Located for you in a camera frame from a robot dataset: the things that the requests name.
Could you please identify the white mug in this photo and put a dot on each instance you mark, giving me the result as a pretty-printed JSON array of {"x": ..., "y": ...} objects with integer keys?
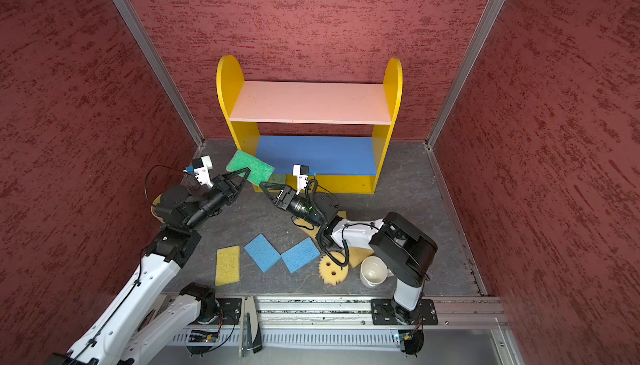
[{"x": 373, "y": 272}]

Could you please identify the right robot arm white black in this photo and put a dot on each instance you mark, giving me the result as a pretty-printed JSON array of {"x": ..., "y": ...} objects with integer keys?
[{"x": 405, "y": 249}]

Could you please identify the yellow cellulose sponge lower left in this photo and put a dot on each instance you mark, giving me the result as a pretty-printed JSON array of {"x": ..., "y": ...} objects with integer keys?
[{"x": 227, "y": 266}]

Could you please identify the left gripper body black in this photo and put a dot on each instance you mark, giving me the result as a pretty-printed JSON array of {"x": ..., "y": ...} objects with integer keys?
[{"x": 222, "y": 193}]

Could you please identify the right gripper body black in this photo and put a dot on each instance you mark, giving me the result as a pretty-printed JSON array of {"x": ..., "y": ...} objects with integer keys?
[{"x": 300, "y": 205}]

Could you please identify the yellow shelf with coloured boards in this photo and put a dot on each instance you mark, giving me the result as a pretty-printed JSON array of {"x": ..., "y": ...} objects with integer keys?
[{"x": 341, "y": 164}]

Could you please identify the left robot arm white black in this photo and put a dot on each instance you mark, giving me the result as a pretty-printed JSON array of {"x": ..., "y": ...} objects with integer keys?
[{"x": 119, "y": 335}]

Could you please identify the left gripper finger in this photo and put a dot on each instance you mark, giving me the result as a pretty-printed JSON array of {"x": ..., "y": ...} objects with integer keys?
[
  {"x": 239, "y": 184},
  {"x": 242, "y": 174}
]

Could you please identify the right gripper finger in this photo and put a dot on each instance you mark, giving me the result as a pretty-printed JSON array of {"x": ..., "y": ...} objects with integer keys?
[
  {"x": 268, "y": 187},
  {"x": 273, "y": 197}
]

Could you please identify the blue sponge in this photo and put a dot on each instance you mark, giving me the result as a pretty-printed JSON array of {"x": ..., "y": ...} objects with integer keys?
[
  {"x": 262, "y": 253},
  {"x": 300, "y": 255}
]

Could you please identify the blue sponge right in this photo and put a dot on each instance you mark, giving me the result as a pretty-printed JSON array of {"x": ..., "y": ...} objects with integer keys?
[{"x": 300, "y": 255}]

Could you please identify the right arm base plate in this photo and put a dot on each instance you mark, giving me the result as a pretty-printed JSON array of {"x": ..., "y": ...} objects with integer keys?
[{"x": 385, "y": 311}]

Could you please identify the tan sponge near mug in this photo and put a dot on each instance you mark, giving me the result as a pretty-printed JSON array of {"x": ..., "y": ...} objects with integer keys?
[{"x": 358, "y": 255}]

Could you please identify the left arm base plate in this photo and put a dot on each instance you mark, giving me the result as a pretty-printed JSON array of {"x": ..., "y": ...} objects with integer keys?
[{"x": 219, "y": 311}]

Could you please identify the green cellulose sponge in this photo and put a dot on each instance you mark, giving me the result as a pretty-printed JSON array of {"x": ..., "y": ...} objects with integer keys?
[{"x": 278, "y": 179}]

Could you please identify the tan sponge green scrub back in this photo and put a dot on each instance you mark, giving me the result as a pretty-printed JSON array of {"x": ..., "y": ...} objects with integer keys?
[{"x": 259, "y": 171}]

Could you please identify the smiley face yellow sponge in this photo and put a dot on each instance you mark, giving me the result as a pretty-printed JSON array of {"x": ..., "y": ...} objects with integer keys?
[{"x": 331, "y": 273}]

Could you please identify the blue sponge left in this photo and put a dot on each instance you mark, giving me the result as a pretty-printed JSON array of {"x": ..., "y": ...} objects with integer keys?
[{"x": 262, "y": 253}]

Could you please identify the tan sponge middle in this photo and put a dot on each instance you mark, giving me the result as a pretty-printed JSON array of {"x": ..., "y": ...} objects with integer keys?
[{"x": 307, "y": 227}]

